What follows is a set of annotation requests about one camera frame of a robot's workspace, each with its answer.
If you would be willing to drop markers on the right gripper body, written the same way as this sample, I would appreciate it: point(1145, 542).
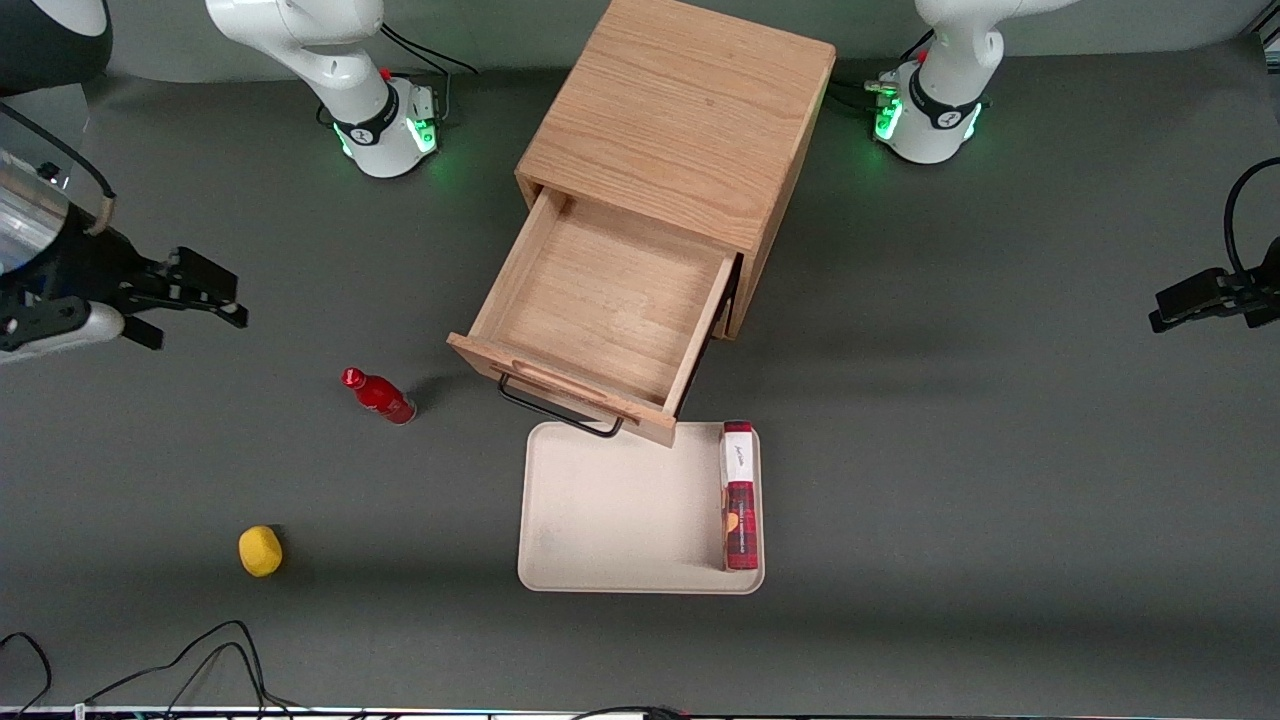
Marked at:
point(85, 268)

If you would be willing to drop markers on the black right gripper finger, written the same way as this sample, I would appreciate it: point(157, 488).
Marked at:
point(180, 306)
point(205, 275)

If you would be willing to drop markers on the wooden drawer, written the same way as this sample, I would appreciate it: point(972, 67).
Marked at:
point(610, 290)

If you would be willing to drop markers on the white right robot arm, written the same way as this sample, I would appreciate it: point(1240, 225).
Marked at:
point(300, 40)

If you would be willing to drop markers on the wooden drawer cabinet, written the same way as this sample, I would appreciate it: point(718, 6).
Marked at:
point(690, 110)

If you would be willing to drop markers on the red cola bottle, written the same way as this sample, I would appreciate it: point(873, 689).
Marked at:
point(385, 398)

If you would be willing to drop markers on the yellow lemon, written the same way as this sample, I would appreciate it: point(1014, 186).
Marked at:
point(260, 552)

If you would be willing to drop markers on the beige plastic tray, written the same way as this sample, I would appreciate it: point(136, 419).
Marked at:
point(620, 510)

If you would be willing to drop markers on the red snack box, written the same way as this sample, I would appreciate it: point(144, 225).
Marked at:
point(740, 520)

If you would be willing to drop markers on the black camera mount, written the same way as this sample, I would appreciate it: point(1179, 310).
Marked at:
point(1210, 295)

